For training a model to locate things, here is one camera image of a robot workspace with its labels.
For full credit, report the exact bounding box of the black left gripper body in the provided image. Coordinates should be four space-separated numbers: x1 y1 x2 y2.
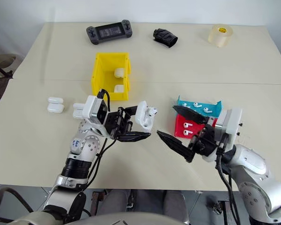
104 106 135 141

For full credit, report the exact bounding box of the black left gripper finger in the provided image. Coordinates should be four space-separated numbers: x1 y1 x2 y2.
118 105 139 116
117 131 152 143

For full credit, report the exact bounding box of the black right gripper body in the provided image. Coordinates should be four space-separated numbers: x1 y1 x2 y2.
188 118 220 158

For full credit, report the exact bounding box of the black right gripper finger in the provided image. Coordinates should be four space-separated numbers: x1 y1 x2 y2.
156 130 195 164
172 105 209 126

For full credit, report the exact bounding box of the yellow plastic bin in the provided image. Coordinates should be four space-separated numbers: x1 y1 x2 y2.
91 52 132 102

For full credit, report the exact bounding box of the red earbud tray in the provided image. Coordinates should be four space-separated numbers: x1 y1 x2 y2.
173 113 219 139

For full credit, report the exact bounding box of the teal earbud tray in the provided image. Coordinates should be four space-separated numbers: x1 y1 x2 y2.
176 94 223 118

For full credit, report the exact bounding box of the black handheld game controller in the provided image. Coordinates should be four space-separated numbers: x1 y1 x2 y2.
85 19 133 45

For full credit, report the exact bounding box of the clear tape roll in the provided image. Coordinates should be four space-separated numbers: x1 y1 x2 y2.
207 23 233 48

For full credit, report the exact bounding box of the beige round stool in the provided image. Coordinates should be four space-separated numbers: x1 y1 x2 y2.
0 53 23 80

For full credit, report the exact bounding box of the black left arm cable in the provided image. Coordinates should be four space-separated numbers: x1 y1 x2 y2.
86 89 116 189

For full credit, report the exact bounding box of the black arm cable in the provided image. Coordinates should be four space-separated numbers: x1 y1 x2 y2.
214 135 240 225
86 89 116 189

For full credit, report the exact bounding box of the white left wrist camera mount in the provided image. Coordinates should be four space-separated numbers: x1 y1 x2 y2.
82 95 109 136

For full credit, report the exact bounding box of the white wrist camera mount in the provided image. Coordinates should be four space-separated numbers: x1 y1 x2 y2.
216 108 244 151
82 95 109 136

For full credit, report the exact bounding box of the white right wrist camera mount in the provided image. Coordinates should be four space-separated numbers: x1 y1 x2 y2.
216 108 244 151

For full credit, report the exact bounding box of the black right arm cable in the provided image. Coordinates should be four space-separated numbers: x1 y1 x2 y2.
214 135 240 225

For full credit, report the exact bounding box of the thick black floor cable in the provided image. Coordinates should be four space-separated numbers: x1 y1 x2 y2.
0 187 35 223

